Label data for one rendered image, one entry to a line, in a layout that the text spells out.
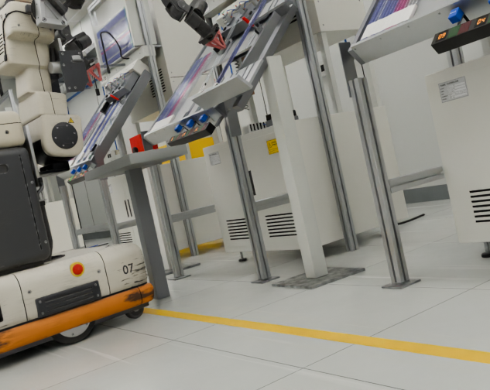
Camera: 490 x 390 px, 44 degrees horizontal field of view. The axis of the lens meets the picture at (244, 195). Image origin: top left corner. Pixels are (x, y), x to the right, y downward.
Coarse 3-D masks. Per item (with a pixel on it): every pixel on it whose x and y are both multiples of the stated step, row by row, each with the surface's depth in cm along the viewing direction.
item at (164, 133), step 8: (200, 112) 251; (208, 112) 248; (216, 112) 245; (184, 120) 263; (208, 120) 253; (216, 120) 250; (160, 128) 281; (168, 128) 277; (184, 128) 270; (144, 136) 297; (152, 136) 292; (160, 136) 288; (168, 136) 284
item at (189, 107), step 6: (204, 90) 274; (192, 96) 283; (186, 102) 285; (192, 102) 277; (180, 108) 285; (186, 108) 278; (192, 108) 270; (198, 108) 262; (180, 114) 279; (186, 114) 271; (174, 120) 281
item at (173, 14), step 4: (164, 0) 247; (168, 0) 246; (172, 0) 245; (176, 0) 246; (164, 4) 248; (168, 4) 247; (172, 4) 245; (176, 4) 245; (168, 8) 249; (172, 8) 247; (176, 8) 245; (168, 12) 250; (172, 12) 248; (176, 12) 247; (180, 12) 247; (172, 16) 250; (176, 16) 249; (180, 16) 250
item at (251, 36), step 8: (256, 24) 277; (264, 24) 267; (240, 32) 289; (248, 32) 278; (232, 40) 290; (248, 40) 270; (208, 48) 318; (232, 48) 282; (240, 48) 272; (248, 48) 264; (200, 56) 319; (216, 56) 295; (224, 56) 283; (240, 56) 280; (208, 64) 297
